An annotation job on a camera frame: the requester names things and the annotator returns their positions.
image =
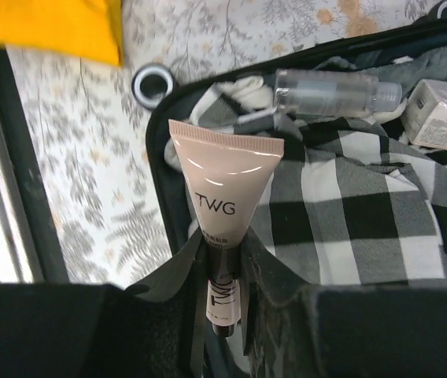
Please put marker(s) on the small clear glass bottle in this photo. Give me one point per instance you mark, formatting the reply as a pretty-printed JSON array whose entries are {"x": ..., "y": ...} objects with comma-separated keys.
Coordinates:
[{"x": 333, "y": 94}]

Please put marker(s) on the floral patterned table cloth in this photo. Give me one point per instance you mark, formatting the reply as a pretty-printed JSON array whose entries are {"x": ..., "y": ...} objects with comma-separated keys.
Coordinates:
[{"x": 89, "y": 133}]

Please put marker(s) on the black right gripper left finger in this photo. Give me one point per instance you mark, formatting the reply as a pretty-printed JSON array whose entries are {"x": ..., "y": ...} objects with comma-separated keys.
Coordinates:
[{"x": 154, "y": 328}]

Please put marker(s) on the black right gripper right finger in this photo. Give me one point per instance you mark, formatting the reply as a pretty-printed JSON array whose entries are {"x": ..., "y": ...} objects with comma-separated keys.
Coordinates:
[{"x": 298, "y": 329}]

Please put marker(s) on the black white checkered cloth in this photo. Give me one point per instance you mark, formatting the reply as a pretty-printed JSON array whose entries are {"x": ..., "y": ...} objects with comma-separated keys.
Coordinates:
[{"x": 346, "y": 204}]

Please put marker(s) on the zebra pattern fleece blanket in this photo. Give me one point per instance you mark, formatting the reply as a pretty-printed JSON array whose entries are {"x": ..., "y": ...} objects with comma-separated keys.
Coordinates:
[{"x": 406, "y": 71}]

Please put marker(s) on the pink cosmetic tube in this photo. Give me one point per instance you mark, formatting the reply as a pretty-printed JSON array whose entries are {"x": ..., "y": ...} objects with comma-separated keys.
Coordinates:
[{"x": 226, "y": 175}]

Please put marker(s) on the yellow Snoopy t-shirt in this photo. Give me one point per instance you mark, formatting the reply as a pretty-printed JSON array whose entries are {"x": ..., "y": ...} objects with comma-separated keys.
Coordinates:
[{"x": 88, "y": 29}]

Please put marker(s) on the small white box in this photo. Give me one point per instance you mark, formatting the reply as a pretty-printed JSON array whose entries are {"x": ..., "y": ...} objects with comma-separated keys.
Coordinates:
[{"x": 425, "y": 116}]

